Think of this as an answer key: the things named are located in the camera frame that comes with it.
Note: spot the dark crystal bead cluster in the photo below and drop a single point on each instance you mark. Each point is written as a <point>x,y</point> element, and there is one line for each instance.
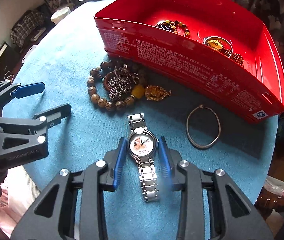
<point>121,84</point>

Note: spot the light blue table cloth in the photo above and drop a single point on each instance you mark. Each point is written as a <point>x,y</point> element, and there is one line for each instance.
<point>202,131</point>

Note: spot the silver wrist watch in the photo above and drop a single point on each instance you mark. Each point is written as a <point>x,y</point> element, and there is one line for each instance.
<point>141,146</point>

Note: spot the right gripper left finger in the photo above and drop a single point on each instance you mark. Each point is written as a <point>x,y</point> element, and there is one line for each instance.
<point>52,214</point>

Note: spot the gold pendant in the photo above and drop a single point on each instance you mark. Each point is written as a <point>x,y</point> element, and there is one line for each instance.
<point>156,93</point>

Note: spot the white waste bin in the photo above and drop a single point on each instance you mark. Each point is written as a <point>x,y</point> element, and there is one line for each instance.
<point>60,15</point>

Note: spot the red metal tin box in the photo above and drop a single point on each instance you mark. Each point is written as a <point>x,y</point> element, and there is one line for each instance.
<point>167,36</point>

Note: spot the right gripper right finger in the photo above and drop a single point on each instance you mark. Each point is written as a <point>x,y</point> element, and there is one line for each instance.
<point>231,213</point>

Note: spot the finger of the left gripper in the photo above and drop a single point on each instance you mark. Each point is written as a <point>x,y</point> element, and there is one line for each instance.
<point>54,115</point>
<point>28,90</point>

